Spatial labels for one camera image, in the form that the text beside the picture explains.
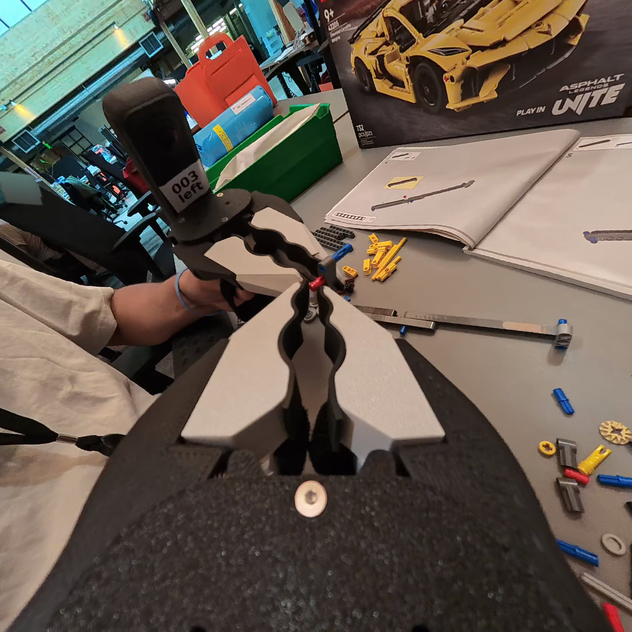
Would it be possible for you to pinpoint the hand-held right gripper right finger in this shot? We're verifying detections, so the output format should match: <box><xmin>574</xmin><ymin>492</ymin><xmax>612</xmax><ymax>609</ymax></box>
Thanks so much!
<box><xmin>318</xmin><ymin>286</ymin><xmax>447</xmax><ymax>467</ymax></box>

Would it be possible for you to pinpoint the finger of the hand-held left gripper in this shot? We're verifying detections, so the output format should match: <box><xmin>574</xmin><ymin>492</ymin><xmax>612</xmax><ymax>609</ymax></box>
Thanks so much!
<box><xmin>203</xmin><ymin>236</ymin><xmax>317</xmax><ymax>298</ymax></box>
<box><xmin>248</xmin><ymin>206</ymin><xmax>330</xmax><ymax>271</ymax></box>

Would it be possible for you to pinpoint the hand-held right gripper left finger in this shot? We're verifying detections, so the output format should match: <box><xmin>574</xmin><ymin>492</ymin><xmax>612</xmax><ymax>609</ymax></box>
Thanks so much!
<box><xmin>180</xmin><ymin>282</ymin><xmax>310</xmax><ymax>477</ymax></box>

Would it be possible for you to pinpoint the dark grey lego beam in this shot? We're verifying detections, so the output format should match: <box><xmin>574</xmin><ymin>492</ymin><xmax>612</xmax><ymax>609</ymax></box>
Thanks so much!
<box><xmin>308</xmin><ymin>243</ymin><xmax>354</xmax><ymax>309</ymax></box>

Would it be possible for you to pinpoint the person's left forearm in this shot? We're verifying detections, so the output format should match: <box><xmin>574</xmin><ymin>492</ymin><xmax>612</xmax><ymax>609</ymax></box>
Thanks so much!
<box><xmin>110</xmin><ymin>276</ymin><xmax>191</xmax><ymax>347</ymax></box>

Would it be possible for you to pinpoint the stack of black lego beams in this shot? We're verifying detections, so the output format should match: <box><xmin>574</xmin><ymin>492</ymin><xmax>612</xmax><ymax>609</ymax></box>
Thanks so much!
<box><xmin>312</xmin><ymin>224</ymin><xmax>356</xmax><ymax>250</ymax></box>

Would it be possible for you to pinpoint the group of yellow lego pieces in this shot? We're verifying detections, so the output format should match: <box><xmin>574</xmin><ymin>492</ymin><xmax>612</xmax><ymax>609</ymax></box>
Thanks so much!
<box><xmin>345</xmin><ymin>233</ymin><xmax>408</xmax><ymax>283</ymax></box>

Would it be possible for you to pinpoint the long grey lego beam assembly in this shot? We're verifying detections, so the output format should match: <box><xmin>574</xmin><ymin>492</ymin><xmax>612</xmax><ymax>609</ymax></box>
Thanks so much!
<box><xmin>353</xmin><ymin>305</ymin><xmax>574</xmax><ymax>352</ymax></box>

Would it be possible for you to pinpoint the pile of mixed lego pins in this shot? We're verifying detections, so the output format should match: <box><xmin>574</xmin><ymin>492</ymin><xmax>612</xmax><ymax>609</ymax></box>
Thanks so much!
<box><xmin>537</xmin><ymin>386</ymin><xmax>632</xmax><ymax>632</ymax></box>

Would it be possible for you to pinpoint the lego set box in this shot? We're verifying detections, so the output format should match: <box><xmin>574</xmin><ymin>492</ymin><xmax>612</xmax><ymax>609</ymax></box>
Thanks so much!
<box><xmin>323</xmin><ymin>0</ymin><xmax>632</xmax><ymax>150</ymax></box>

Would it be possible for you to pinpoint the person's left hand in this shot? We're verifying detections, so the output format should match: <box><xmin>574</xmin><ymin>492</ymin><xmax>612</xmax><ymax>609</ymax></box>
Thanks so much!
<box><xmin>183</xmin><ymin>274</ymin><xmax>257</xmax><ymax>317</ymax></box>

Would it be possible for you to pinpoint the blue wristband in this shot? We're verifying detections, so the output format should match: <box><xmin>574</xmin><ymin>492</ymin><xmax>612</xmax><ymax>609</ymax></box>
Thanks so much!
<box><xmin>174</xmin><ymin>268</ymin><xmax>222</xmax><ymax>317</ymax></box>

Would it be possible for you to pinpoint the green plastic bin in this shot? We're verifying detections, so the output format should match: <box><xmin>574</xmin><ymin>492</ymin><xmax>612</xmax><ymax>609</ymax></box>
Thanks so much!
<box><xmin>205</xmin><ymin>104</ymin><xmax>343</xmax><ymax>204</ymax></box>

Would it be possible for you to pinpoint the blue wrapped roll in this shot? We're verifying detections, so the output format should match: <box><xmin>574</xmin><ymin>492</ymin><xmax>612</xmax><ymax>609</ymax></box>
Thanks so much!
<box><xmin>194</xmin><ymin>85</ymin><xmax>275</xmax><ymax>168</ymax></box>

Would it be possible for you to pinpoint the orange felt bag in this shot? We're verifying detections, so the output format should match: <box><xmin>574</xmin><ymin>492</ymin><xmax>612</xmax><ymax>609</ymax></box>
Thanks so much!
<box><xmin>175</xmin><ymin>32</ymin><xmax>278</xmax><ymax>130</ymax></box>

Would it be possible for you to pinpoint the black office chair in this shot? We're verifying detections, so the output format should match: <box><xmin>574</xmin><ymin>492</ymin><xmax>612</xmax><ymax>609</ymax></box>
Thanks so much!
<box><xmin>0</xmin><ymin>188</ymin><xmax>176</xmax><ymax>289</ymax></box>

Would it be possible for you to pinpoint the black badge reel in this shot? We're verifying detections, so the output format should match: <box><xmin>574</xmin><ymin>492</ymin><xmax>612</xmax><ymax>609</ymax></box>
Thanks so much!
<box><xmin>0</xmin><ymin>407</ymin><xmax>124</xmax><ymax>457</ymax></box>

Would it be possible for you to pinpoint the open instruction booklet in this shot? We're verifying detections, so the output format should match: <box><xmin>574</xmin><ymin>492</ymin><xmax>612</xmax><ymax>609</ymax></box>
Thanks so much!
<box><xmin>325</xmin><ymin>129</ymin><xmax>632</xmax><ymax>302</ymax></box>

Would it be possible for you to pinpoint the person's white shirt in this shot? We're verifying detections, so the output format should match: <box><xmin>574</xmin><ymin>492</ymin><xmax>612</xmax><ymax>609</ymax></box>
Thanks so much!
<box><xmin>0</xmin><ymin>257</ymin><xmax>164</xmax><ymax>632</ymax></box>

